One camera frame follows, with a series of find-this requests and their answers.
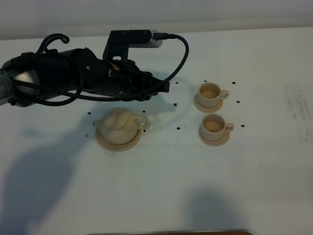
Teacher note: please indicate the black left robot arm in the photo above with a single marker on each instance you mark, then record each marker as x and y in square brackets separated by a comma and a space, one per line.
[57, 79]

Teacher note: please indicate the beige teapot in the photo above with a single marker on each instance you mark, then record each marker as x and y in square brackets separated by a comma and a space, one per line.
[120, 125]

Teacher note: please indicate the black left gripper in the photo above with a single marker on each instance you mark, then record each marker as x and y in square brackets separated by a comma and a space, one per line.
[120, 80]

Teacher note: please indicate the beige teacup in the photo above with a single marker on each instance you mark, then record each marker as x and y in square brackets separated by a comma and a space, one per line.
[213, 127]
[209, 94]

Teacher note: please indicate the beige far teacup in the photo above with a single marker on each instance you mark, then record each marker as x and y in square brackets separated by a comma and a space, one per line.
[209, 94]

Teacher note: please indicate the beige near saucer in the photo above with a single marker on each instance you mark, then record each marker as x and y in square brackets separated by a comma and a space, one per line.
[223, 140]

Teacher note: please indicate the beige far saucer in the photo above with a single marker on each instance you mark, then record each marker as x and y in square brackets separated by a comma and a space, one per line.
[207, 109]

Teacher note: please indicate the beige near teacup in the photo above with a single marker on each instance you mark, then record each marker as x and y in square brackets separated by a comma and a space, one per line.
[213, 127]

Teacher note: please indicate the beige teapot saucer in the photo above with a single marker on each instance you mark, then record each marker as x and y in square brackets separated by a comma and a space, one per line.
[116, 147]

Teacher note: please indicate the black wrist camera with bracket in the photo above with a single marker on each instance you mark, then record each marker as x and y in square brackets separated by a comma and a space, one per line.
[119, 42]

